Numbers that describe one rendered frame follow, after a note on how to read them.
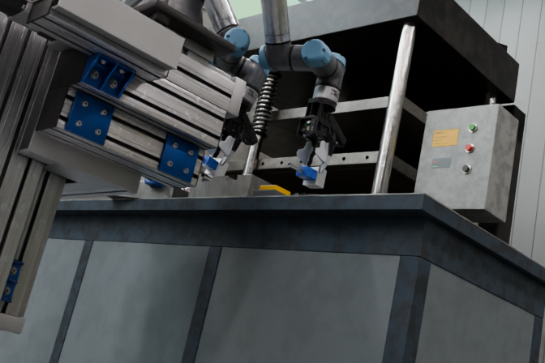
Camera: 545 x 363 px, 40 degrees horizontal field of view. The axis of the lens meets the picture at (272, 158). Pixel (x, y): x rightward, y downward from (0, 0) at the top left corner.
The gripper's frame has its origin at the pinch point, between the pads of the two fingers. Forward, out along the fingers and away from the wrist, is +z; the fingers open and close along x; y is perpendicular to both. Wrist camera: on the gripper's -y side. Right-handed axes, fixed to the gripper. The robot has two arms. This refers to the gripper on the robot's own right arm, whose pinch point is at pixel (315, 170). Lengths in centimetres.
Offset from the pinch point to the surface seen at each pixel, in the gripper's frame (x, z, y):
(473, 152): 6, -33, -73
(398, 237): 44, 24, 16
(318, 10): -71, -99, -57
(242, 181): -13.5, 8.0, 14.3
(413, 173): -27, -32, -86
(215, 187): -24.3, 9.7, 14.3
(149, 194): -47, 13, 20
